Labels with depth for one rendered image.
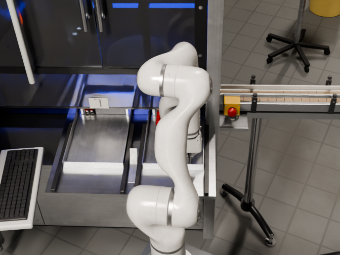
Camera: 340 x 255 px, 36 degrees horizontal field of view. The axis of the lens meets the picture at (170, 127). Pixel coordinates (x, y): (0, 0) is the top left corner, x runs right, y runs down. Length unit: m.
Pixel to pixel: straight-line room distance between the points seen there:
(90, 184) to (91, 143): 0.24
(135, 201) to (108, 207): 1.28
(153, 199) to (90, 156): 0.76
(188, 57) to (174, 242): 0.59
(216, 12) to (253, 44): 2.48
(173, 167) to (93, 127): 0.92
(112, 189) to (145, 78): 0.73
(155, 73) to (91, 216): 1.56
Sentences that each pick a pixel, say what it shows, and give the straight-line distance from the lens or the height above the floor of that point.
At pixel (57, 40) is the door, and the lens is 2.18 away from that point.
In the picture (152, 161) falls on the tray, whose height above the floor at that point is 0.88.
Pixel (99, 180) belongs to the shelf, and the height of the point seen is 0.88.
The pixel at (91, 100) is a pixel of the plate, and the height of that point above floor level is 1.03.
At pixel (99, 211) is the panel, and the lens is 2.91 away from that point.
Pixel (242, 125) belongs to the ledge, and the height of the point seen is 0.88.
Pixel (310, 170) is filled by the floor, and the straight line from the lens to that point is 3.46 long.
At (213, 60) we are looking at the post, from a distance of 2.14.
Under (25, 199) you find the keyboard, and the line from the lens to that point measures 2.27.
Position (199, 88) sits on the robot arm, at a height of 1.56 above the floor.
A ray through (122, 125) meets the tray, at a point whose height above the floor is 0.88.
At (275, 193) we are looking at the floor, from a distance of 3.29.
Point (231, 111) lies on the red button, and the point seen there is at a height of 1.01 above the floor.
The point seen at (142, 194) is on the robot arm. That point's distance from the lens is 1.60.
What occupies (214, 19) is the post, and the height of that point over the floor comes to 1.45.
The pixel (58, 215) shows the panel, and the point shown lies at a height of 0.19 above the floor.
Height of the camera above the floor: 2.52
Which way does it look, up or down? 43 degrees down
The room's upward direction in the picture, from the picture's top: 2 degrees counter-clockwise
